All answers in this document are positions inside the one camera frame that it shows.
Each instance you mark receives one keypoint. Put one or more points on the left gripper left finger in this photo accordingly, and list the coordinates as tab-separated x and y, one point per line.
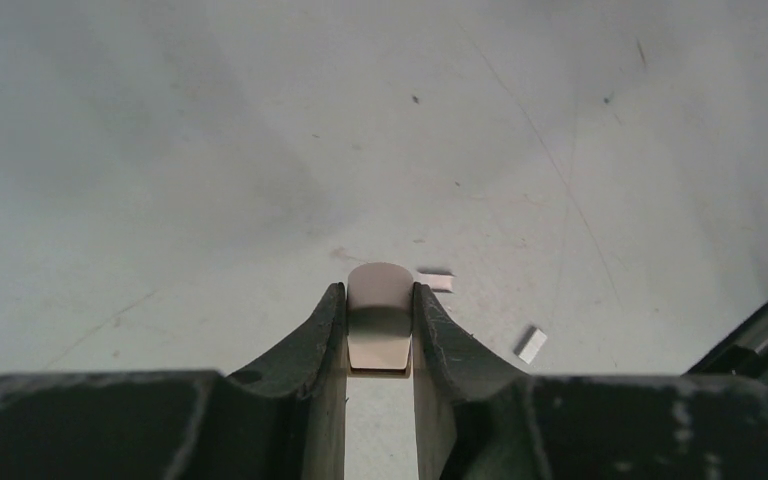
282	416

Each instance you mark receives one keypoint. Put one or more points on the grey staple strip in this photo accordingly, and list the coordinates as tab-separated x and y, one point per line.
530	345
437	281

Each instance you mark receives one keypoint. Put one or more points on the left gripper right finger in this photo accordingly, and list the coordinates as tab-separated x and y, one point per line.
479	417

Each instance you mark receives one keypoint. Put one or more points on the beige brown mini stapler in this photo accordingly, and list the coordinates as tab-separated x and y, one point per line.
379	320

